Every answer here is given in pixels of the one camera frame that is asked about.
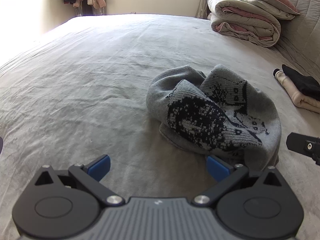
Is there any grey patterned knit sweater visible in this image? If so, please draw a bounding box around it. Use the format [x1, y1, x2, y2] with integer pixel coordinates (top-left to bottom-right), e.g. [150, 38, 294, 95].
[146, 64, 282, 167]

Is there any grey bed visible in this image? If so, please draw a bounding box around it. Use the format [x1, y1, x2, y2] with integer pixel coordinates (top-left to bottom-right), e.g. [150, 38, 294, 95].
[0, 14, 320, 240]

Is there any folded cream garment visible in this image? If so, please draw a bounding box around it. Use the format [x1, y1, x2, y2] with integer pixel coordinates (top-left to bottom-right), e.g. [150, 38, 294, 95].
[273, 69, 320, 117]

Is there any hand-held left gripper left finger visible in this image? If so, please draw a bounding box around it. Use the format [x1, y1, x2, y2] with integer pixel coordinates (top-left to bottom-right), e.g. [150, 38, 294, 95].
[34, 154, 126, 208]

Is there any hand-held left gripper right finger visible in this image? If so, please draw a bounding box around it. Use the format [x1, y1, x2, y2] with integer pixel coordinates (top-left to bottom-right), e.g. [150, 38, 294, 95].
[191, 154, 288, 208]

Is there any grey quilted bedspread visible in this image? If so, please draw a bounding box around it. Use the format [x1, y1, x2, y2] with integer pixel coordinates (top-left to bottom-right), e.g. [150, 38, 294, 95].
[271, 0, 320, 80]

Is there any folded grey pink quilt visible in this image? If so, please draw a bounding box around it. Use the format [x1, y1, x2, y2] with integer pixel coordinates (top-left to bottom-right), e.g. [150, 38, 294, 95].
[207, 0, 282, 48]

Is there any folded black garment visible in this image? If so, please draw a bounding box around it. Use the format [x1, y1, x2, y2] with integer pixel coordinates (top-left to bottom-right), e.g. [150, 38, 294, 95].
[282, 64, 320, 101]

